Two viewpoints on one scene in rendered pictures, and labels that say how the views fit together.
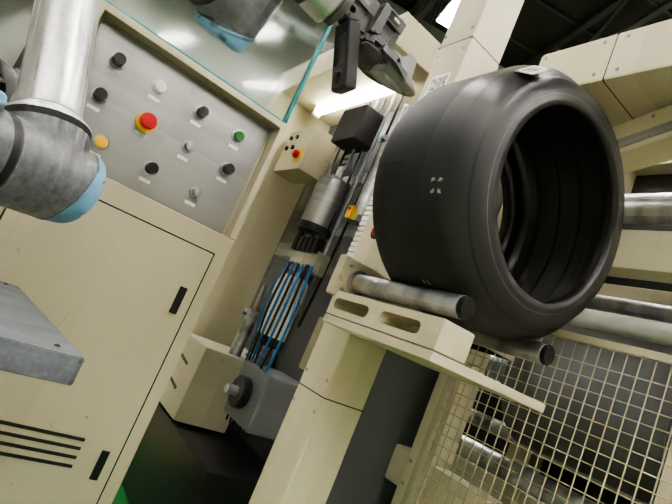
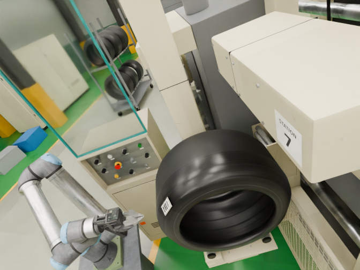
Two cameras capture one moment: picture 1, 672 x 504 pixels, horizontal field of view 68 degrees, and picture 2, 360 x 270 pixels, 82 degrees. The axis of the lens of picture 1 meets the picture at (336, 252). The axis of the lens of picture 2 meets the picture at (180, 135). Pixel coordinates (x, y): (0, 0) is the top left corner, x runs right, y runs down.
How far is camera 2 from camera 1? 1.51 m
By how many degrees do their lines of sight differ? 58
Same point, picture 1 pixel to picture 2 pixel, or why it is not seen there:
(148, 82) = (106, 157)
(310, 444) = not seen: hidden behind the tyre
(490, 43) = (172, 79)
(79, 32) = (82, 203)
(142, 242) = (147, 187)
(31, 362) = not seen: outside the picture
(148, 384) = not seen: hidden behind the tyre
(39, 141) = (103, 234)
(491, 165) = (179, 241)
